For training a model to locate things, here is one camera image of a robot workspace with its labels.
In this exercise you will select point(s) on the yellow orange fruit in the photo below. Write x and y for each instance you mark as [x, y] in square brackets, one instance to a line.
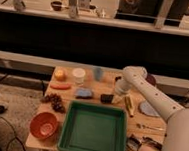
[60, 75]

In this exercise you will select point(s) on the blue sponge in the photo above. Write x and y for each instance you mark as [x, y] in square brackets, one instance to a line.
[84, 93]

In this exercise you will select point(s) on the black tool right edge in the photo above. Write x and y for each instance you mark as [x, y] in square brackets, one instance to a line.
[152, 143]

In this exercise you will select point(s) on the green plastic tray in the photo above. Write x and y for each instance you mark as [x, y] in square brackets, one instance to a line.
[91, 127]

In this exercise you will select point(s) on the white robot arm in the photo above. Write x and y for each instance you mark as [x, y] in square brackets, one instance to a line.
[175, 115]

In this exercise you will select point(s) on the orange carrot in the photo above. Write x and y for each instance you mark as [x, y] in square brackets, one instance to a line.
[60, 86]

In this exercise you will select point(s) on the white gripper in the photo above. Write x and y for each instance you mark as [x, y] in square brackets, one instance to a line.
[121, 87]

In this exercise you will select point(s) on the white cup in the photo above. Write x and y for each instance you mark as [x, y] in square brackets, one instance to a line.
[79, 75]

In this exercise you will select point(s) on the dark grape bunch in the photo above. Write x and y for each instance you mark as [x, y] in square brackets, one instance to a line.
[55, 101]

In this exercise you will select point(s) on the blue grey plate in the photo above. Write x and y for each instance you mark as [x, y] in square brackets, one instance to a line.
[146, 108]

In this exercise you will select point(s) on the metal fork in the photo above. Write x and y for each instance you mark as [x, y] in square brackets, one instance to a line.
[150, 128]

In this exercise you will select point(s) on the orange bowl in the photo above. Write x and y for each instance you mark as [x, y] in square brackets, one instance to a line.
[43, 125]

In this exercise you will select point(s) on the black eraser block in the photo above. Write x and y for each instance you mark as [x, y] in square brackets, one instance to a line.
[106, 98]

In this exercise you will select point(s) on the dark bowl in background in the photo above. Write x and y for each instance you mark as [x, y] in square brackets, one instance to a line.
[56, 5]

